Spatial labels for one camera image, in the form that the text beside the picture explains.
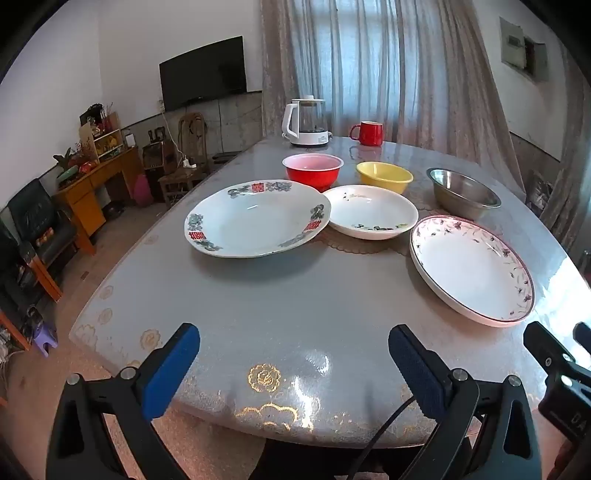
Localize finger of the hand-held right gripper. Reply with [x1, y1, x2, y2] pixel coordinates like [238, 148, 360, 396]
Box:
[523, 320, 583, 384]
[573, 322, 591, 357]

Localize grey wall electrical box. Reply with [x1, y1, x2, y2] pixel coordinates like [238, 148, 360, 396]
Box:
[500, 16, 549, 84]

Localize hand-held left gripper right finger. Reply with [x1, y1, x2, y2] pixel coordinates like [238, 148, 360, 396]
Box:
[388, 324, 542, 480]

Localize brown wooden chair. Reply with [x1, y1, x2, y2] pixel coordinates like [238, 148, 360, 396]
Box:
[159, 112, 211, 204]

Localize black cable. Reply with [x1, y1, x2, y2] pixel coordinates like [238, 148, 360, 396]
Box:
[344, 397, 414, 480]

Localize red bowl pink inside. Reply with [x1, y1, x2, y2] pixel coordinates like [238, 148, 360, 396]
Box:
[283, 154, 345, 193]

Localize pink rimmed floral plate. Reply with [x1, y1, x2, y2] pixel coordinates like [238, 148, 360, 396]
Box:
[409, 215, 535, 328]

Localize red mug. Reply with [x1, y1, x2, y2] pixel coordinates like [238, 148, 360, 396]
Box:
[348, 121, 385, 147]

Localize orange wooden desk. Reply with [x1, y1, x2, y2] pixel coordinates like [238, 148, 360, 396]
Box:
[53, 147, 141, 256]

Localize yellow bowl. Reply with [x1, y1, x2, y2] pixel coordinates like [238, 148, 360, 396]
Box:
[355, 161, 414, 195]

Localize small white floral plate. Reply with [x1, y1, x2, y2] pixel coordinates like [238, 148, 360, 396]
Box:
[322, 185, 419, 241]

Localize stainless steel bowl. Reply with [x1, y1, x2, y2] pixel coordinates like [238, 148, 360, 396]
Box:
[426, 167, 502, 221]

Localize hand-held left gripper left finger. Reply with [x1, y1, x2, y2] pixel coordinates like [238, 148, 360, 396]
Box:
[46, 322, 201, 480]

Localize white electric glass kettle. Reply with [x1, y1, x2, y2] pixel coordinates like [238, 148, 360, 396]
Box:
[281, 95, 331, 148]

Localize wide beige sheer curtain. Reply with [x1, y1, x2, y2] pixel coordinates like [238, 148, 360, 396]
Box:
[259, 0, 527, 195]

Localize wooden shelf with trinkets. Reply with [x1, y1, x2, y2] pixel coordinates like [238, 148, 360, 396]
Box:
[78, 104, 125, 162]

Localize narrow beige curtain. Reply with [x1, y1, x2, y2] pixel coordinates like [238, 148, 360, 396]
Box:
[538, 51, 591, 259]

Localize purple plastic stool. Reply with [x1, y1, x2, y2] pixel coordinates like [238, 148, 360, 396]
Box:
[30, 318, 58, 358]

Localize black wall television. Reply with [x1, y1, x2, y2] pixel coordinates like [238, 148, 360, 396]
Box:
[159, 36, 247, 112]

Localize artificial flower decoration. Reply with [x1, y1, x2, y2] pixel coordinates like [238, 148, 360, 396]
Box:
[53, 148, 100, 185]

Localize dark printed bag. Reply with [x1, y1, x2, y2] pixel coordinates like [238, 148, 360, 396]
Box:
[526, 170, 555, 215]

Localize black armchair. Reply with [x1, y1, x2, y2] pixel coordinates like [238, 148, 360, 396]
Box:
[7, 179, 79, 303]
[0, 222, 35, 324]

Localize large plate red green print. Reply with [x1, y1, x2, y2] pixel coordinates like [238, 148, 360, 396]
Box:
[185, 179, 332, 259]

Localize dark speaker cabinet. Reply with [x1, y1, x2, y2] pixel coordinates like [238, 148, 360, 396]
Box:
[141, 142, 167, 204]

